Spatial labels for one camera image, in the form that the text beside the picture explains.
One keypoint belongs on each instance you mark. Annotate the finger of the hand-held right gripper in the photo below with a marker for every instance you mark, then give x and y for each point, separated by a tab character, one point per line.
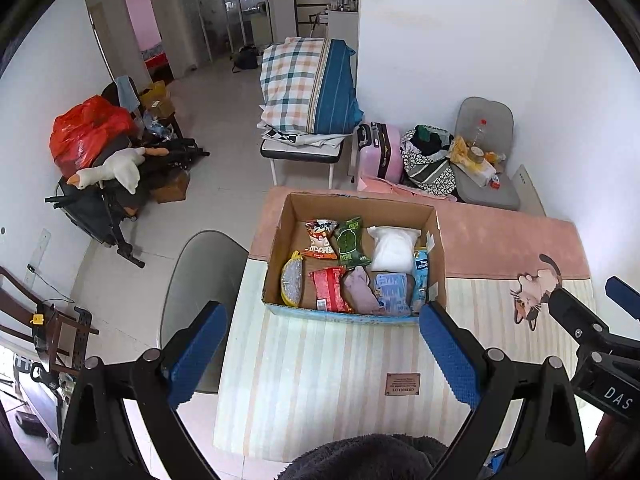
625	297
570	315

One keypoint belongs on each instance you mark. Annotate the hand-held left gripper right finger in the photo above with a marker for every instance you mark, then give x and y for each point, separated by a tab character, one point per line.
450	355

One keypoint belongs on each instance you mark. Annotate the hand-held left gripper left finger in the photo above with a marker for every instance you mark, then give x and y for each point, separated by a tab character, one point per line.
197	355

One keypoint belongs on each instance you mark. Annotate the blue tissue pack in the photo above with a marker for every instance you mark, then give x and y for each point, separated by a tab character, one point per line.
392	292

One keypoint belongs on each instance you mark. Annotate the light blue tube packet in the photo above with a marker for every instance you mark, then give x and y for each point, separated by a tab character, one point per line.
421	275

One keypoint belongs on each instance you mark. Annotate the mauve snack packet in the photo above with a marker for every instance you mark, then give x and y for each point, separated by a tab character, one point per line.
360	290

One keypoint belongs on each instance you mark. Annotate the white plastic packet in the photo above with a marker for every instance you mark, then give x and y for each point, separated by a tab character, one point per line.
392	250

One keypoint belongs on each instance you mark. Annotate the yellow clear snack bag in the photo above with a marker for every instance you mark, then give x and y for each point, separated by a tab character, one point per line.
291	280

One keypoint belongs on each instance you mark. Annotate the red snack packet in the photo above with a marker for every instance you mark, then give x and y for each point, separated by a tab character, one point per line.
327	287

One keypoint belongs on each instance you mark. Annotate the green snack packet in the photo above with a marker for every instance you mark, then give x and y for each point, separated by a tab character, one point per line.
350	245

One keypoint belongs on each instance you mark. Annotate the orange snack packet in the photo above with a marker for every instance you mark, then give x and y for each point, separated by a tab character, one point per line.
321	245

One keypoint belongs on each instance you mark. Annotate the person's right forearm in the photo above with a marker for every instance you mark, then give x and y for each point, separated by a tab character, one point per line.
610	445

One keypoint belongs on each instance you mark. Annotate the grey plastic chair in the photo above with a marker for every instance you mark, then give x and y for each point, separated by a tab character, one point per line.
205	270

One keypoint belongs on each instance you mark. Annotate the white board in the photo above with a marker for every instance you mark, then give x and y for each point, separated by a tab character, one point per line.
530	190

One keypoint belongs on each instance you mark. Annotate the dark fuzzy garment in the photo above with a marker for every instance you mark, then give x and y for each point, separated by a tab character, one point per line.
360	460

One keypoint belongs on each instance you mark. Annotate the dark wooden chair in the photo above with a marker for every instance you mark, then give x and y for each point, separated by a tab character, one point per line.
55	320

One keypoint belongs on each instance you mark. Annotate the small red box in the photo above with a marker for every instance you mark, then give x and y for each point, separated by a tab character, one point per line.
494	183

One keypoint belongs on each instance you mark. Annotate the small brown cardboard box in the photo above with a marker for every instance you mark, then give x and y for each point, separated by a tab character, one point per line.
172	190

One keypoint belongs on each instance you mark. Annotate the white tissue pack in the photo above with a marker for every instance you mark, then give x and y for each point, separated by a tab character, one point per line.
477	175

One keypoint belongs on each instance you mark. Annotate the orange drink bottle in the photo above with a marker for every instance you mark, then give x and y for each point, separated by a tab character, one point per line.
494	157

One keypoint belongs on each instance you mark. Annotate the black stroller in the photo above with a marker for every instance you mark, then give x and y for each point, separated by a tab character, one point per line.
95	210

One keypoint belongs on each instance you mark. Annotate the pink cloth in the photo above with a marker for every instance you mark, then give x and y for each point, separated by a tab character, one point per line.
385	187

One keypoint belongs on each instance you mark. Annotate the patterned tote bag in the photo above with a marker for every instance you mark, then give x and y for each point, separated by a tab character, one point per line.
430	175

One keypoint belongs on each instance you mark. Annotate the small yellow plastic bag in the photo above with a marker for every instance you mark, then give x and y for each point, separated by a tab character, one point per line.
458	149

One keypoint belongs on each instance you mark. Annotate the clear plastic bottle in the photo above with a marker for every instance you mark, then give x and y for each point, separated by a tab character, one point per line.
480	135

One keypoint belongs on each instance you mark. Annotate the white goose plush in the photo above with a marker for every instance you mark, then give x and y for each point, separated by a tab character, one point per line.
120	165

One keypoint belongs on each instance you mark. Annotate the pink suitcase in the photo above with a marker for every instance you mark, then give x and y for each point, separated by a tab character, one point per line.
387	152

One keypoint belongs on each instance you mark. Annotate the grey cushioned chair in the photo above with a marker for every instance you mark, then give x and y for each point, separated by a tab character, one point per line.
485	110

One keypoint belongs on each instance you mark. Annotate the red plastic bag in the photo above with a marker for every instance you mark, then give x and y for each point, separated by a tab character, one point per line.
85	135

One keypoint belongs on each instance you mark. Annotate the yellow paper bag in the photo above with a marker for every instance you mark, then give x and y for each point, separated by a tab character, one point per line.
155	96

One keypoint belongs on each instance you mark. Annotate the light blue towel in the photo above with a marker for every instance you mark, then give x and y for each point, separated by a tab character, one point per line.
127	92

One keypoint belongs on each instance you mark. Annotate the plaid folded bedding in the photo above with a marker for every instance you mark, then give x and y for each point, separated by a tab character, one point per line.
295	85

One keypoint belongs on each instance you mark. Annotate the black floor bag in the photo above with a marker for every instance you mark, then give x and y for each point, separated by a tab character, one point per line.
245	59

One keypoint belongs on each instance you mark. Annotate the glass sliding door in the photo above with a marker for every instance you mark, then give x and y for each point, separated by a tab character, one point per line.
220	10

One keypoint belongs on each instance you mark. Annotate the white cabinet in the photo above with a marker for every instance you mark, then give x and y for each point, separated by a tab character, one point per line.
345	25

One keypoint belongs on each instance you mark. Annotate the white metal-frame bench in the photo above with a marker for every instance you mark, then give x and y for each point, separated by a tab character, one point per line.
300	150

